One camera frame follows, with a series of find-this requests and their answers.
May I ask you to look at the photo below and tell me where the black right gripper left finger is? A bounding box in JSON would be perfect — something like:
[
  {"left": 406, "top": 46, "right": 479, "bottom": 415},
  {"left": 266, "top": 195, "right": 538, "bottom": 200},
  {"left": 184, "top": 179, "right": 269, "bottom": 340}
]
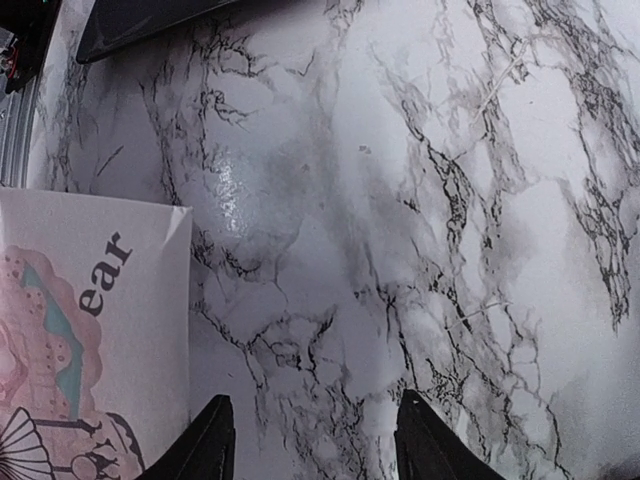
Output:
[{"left": 144, "top": 395, "right": 235, "bottom": 480}]

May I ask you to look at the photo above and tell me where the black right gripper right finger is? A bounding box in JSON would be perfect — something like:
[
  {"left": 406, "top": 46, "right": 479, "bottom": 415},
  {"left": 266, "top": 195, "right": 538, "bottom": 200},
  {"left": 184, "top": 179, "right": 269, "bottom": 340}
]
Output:
[{"left": 394, "top": 389, "right": 503, "bottom": 480}]

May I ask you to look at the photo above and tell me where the white paper takeout bag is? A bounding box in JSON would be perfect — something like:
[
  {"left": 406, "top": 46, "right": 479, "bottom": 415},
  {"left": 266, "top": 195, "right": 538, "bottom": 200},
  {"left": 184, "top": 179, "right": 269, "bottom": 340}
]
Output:
[{"left": 1, "top": 188, "right": 192, "bottom": 479}]

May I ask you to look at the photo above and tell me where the black floral tray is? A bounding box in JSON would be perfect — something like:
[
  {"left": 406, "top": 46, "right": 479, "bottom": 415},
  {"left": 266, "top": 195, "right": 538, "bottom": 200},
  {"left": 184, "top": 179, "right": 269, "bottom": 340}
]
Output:
[{"left": 74, "top": 0, "right": 321, "bottom": 65}]

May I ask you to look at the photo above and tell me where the aluminium table edge rail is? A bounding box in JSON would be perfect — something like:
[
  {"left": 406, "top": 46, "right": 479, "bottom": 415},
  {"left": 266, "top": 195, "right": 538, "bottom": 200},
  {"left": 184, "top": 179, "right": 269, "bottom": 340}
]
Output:
[{"left": 0, "top": 76, "right": 40, "bottom": 188}]

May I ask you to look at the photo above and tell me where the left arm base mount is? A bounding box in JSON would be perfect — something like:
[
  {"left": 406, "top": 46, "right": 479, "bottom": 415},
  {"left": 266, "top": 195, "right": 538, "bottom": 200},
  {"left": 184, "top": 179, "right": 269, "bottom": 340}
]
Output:
[{"left": 1, "top": 1, "right": 61, "bottom": 94}]

